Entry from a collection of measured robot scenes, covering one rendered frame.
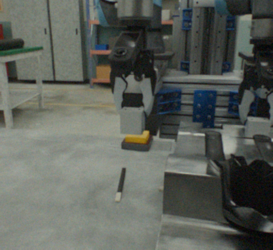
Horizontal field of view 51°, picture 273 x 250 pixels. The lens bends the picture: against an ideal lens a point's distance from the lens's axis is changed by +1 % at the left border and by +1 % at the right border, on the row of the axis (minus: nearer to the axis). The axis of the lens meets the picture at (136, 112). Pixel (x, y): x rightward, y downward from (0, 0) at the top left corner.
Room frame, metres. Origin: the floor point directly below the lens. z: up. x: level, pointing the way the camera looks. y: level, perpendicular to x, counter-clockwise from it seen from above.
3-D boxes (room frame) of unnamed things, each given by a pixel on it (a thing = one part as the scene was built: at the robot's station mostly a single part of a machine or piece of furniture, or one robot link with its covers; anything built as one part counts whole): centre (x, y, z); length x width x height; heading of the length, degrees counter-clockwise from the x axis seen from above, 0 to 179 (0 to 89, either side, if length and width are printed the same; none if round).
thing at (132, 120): (0.66, 0.00, 0.93); 0.13 x 0.05 x 0.05; 168
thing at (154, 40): (1.23, -0.04, 1.09); 0.15 x 0.15 x 0.10
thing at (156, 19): (1.22, -0.04, 1.20); 0.13 x 0.12 x 0.14; 98
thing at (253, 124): (0.72, -0.31, 0.89); 0.13 x 0.05 x 0.05; 168
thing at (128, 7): (0.64, 0.01, 1.17); 0.08 x 0.08 x 0.05
